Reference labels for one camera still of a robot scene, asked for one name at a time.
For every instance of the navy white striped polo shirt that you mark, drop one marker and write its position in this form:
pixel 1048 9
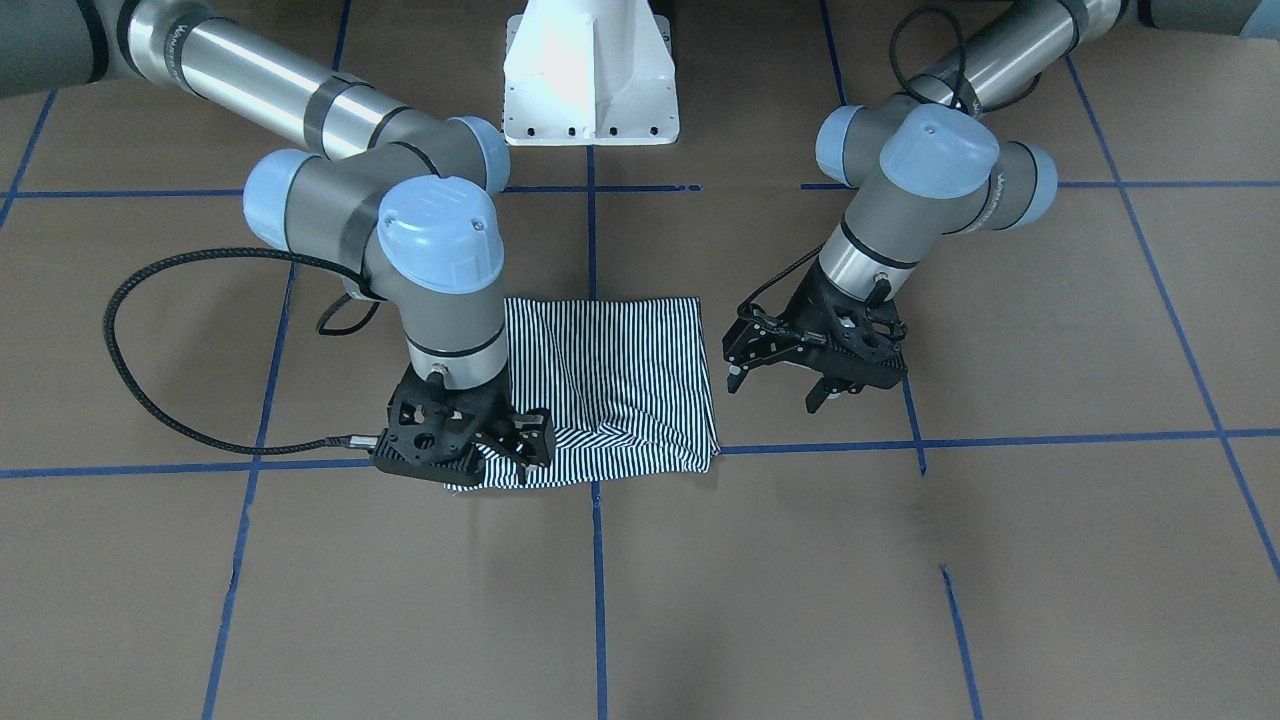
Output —
pixel 626 384

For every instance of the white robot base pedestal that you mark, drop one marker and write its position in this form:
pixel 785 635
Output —
pixel 590 73

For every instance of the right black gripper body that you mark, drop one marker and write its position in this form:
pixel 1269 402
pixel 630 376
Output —
pixel 497 407

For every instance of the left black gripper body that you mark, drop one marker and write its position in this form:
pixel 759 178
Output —
pixel 803 309

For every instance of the brown paper table cover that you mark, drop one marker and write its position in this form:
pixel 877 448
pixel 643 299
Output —
pixel 1069 511

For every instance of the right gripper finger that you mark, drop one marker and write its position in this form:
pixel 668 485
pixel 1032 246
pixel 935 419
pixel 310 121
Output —
pixel 525 438

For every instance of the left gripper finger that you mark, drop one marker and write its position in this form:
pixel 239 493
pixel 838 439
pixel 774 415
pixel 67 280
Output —
pixel 759 339
pixel 829 386

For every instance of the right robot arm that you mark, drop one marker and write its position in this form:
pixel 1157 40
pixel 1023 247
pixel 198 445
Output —
pixel 398 204

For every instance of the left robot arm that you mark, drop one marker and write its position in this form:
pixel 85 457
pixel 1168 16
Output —
pixel 923 166

